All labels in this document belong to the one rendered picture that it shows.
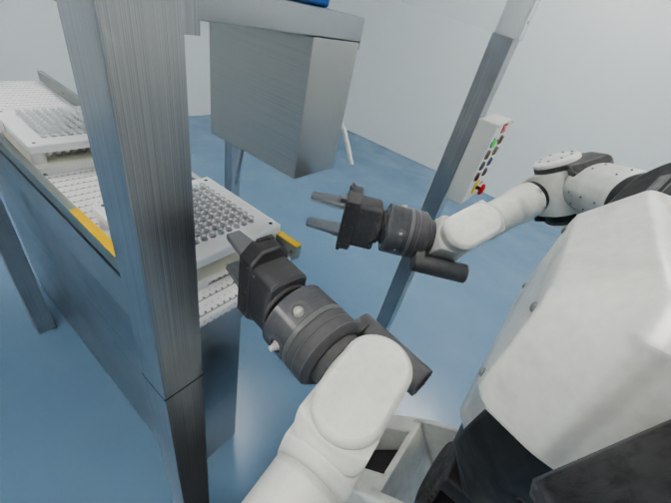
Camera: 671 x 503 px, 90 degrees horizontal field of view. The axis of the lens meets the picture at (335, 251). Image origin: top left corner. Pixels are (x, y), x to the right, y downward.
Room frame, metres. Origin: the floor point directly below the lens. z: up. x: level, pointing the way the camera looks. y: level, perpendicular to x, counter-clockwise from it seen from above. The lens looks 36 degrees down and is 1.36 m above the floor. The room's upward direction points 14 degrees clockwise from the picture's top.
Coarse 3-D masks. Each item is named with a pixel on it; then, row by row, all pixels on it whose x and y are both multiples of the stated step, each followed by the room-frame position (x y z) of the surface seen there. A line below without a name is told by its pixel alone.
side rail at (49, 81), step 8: (40, 72) 1.21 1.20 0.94; (40, 80) 1.21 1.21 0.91; (48, 80) 1.17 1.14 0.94; (56, 88) 1.14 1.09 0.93; (64, 88) 1.11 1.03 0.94; (64, 96) 1.11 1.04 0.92; (72, 96) 1.07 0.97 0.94; (192, 176) 0.74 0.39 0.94; (280, 240) 0.58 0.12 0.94; (288, 248) 0.56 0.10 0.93; (296, 248) 0.55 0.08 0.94; (296, 256) 0.56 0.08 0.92
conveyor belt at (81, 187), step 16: (0, 96) 1.00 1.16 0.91; (16, 96) 1.03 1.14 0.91; (32, 96) 1.06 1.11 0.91; (48, 96) 1.10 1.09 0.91; (48, 176) 0.64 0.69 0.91; (64, 176) 0.65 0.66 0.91; (80, 176) 0.67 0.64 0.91; (96, 176) 0.69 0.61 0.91; (64, 192) 0.59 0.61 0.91; (80, 192) 0.61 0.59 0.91; (96, 192) 0.62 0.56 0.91; (80, 208) 0.55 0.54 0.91; (96, 224) 0.51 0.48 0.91; (208, 288) 0.42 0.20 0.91; (224, 288) 0.43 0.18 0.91; (208, 304) 0.39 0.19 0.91; (224, 304) 0.40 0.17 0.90; (208, 320) 0.37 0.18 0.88
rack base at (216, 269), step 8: (104, 232) 0.47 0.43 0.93; (232, 256) 0.49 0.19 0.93; (208, 264) 0.45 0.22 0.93; (216, 264) 0.46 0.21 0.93; (224, 264) 0.46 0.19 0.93; (200, 272) 0.43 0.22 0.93; (208, 272) 0.43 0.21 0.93; (216, 272) 0.44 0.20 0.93; (224, 272) 0.45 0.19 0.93; (200, 280) 0.41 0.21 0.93; (208, 280) 0.42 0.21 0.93; (200, 288) 0.41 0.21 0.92
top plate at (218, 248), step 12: (204, 180) 0.67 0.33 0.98; (216, 192) 0.63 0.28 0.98; (228, 192) 0.64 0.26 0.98; (96, 204) 0.49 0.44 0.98; (240, 204) 0.61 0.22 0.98; (96, 216) 0.47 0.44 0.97; (228, 216) 0.55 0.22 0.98; (264, 216) 0.58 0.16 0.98; (240, 228) 0.52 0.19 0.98; (252, 228) 0.53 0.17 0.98; (264, 228) 0.54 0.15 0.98; (276, 228) 0.56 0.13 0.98; (216, 240) 0.47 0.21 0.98; (204, 252) 0.43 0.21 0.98; (216, 252) 0.44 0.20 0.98; (228, 252) 0.46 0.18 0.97; (204, 264) 0.42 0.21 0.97
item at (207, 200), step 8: (200, 192) 0.60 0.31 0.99; (200, 200) 0.57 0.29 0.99; (208, 200) 0.59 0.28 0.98; (216, 200) 0.59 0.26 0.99; (200, 208) 0.55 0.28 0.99; (208, 208) 0.55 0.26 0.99; (216, 208) 0.56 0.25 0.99; (224, 208) 0.57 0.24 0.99; (200, 216) 0.51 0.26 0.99; (208, 216) 0.53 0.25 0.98; (216, 216) 0.53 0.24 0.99; (224, 216) 0.54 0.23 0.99; (232, 216) 0.55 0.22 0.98; (240, 216) 0.55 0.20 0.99; (200, 224) 0.49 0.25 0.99; (208, 224) 0.50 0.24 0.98; (216, 224) 0.51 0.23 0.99; (224, 224) 0.51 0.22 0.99; (232, 224) 0.53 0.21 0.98; (200, 232) 0.47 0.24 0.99; (208, 232) 0.48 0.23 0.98
